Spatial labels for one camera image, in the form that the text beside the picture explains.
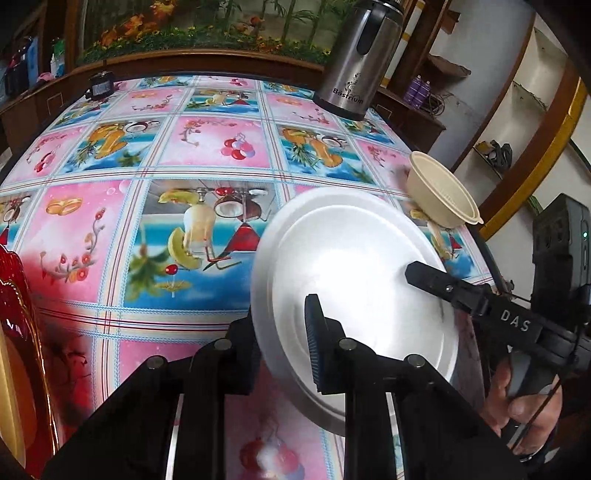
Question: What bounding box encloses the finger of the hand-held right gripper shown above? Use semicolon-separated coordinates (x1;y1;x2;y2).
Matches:
405;261;546;342

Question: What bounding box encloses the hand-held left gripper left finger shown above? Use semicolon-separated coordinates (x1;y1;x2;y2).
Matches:
41;307;265;480

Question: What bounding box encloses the black appliance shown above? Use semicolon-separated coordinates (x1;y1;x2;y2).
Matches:
6;51;31;95

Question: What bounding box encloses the small black motor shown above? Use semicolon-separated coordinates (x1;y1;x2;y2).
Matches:
88;70;116;100

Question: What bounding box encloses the wooden shelf unit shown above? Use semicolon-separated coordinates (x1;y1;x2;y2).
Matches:
369;0;472;153

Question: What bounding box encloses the small beige plastic bowl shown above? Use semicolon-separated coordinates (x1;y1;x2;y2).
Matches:
405;151;485;229

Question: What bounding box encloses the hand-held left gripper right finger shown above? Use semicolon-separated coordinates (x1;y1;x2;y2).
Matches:
304;294;527;480

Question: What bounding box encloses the white foam plate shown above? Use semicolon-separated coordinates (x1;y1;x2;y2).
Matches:
250;187;460;437

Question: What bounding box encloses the black yellow tool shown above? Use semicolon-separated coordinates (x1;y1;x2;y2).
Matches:
475;141;514;175

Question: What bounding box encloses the stainless steel thermos jug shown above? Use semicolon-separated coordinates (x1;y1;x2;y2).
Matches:
313;0;403;121

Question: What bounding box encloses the flower and bamboo wall mural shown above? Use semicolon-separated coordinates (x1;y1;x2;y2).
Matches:
76;0;352;65

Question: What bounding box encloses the large red glass plate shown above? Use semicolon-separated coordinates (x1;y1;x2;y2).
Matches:
0;244;61;472

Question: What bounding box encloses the blue container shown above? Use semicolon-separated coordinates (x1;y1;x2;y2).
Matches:
25;37;41;88

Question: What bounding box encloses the green and white bottle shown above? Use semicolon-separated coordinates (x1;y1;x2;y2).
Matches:
50;39;65;77

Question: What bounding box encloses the person's right hand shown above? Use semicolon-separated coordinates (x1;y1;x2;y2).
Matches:
485;357;562;459

